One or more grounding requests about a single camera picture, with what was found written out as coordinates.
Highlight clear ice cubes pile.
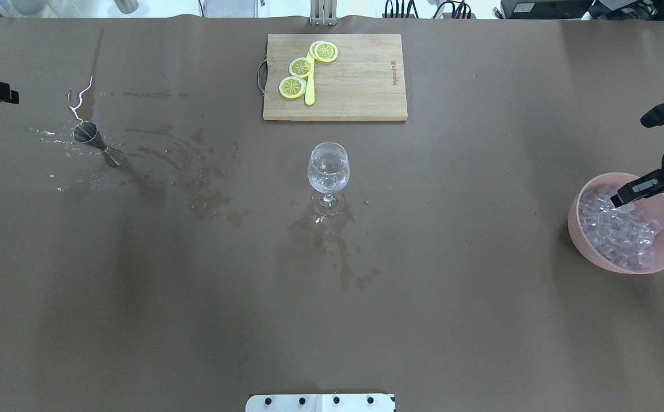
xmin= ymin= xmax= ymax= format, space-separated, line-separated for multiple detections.
xmin=578 ymin=185 xmax=664 ymax=271

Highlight lemon slice under top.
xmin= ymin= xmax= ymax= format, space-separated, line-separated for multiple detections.
xmin=309 ymin=40 xmax=319 ymax=60

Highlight middle lemon slice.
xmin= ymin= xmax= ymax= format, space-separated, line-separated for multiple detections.
xmin=288 ymin=57 xmax=315 ymax=78

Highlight clear wine glass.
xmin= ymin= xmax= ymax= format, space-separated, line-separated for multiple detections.
xmin=307 ymin=142 xmax=351 ymax=217

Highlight yellow plastic knife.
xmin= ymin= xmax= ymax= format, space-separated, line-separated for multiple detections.
xmin=304 ymin=51 xmax=316 ymax=106

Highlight pink bowl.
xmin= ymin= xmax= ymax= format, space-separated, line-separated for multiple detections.
xmin=566 ymin=172 xmax=664 ymax=275

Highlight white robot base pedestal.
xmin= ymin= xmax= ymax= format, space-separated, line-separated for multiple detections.
xmin=245 ymin=393 xmax=397 ymax=411

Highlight aluminium frame post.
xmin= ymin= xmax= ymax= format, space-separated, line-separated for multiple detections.
xmin=310 ymin=0 xmax=339 ymax=26

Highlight bamboo cutting board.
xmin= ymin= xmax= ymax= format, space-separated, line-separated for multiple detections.
xmin=262 ymin=34 xmax=408 ymax=121

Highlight lemon slice near handle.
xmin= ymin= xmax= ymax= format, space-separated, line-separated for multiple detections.
xmin=279 ymin=76 xmax=307 ymax=100

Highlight steel measuring jigger cup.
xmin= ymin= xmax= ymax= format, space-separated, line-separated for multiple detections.
xmin=72 ymin=121 xmax=127 ymax=168

